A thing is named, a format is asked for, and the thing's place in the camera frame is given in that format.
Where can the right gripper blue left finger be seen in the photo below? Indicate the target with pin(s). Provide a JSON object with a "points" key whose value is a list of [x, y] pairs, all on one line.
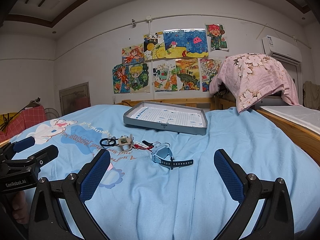
{"points": [[47, 219]]}

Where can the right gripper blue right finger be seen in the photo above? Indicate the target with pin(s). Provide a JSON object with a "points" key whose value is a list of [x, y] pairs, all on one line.
{"points": [[275, 219]]}

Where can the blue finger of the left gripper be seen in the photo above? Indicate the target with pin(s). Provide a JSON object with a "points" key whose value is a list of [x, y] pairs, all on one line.
{"points": [[37, 160], [24, 144]]}

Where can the black clip with key rings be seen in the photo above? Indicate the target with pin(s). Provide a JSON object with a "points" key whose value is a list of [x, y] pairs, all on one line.
{"points": [[151, 144]]}

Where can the light blue smartwatch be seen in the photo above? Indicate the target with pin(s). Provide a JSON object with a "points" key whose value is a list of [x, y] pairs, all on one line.
{"points": [[161, 154]]}

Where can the person's left hand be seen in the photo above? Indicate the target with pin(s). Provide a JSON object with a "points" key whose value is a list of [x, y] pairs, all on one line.
{"points": [[20, 208]]}

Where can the red checkered cloth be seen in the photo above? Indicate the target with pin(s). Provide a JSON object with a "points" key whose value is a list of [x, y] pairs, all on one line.
{"points": [[26, 119]]}

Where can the white mattress pad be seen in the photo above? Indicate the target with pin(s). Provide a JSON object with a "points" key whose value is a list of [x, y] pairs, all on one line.
{"points": [[306, 117]]}

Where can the light blue cartoon bedsheet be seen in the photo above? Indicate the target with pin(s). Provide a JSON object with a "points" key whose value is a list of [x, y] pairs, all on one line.
{"points": [[139, 199]]}

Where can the grey tray box lid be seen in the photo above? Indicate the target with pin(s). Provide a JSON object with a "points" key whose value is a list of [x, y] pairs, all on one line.
{"points": [[167, 117]]}

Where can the pink floral blanket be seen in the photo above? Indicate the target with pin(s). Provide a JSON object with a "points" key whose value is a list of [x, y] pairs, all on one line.
{"points": [[251, 77]]}

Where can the wire fan guard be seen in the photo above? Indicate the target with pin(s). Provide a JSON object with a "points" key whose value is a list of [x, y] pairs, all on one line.
{"points": [[51, 113]]}

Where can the grey wall cabinet door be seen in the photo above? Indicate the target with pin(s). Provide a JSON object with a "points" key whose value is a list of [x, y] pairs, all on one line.
{"points": [[74, 98]]}

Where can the wooden bed frame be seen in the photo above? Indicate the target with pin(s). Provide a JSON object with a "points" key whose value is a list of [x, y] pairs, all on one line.
{"points": [[303, 137]]}

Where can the children's drawings on wall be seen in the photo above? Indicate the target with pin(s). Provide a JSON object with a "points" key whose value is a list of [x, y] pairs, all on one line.
{"points": [[170, 61]]}

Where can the white wall air conditioner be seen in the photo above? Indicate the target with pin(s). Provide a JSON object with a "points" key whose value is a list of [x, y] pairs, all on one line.
{"points": [[281, 50]]}

